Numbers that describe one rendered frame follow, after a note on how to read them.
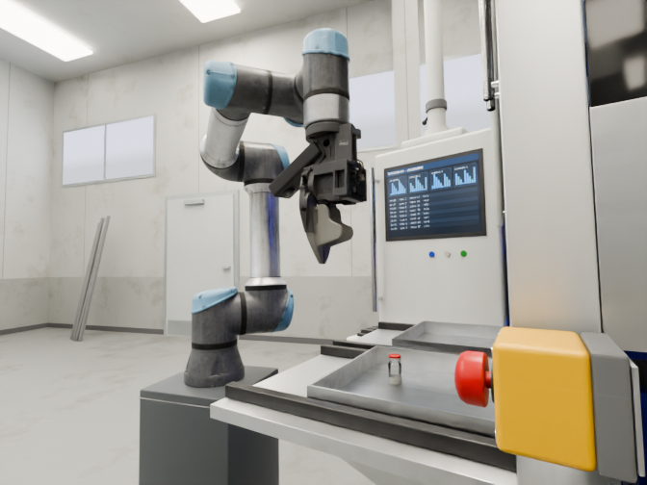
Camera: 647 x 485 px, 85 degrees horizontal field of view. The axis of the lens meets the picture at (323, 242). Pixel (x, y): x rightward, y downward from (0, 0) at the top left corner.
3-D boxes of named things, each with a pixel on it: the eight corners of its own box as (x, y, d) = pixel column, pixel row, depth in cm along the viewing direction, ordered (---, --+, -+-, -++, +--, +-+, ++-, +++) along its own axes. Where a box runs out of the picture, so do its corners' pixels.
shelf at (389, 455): (566, 349, 87) (566, 342, 87) (636, 548, 27) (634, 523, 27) (383, 332, 112) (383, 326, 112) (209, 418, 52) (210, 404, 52)
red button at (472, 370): (512, 401, 28) (510, 349, 28) (509, 421, 24) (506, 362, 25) (461, 393, 30) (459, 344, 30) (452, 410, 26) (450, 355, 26)
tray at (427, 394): (582, 392, 54) (582, 369, 55) (621, 485, 32) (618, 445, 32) (376, 363, 72) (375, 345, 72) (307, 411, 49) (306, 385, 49)
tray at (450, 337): (567, 345, 83) (567, 330, 83) (580, 377, 61) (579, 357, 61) (423, 333, 101) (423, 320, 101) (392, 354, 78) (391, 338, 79)
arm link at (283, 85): (261, 86, 69) (274, 55, 59) (314, 95, 73) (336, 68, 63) (261, 125, 68) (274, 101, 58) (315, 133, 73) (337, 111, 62)
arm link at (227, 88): (194, 144, 102) (205, 35, 56) (233, 148, 106) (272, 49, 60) (194, 183, 100) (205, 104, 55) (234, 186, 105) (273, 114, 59)
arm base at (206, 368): (170, 384, 88) (170, 344, 88) (208, 367, 102) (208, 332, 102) (221, 390, 83) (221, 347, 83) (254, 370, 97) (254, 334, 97)
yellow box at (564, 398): (614, 432, 26) (608, 332, 26) (639, 487, 20) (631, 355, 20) (499, 411, 30) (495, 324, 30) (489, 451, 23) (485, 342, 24)
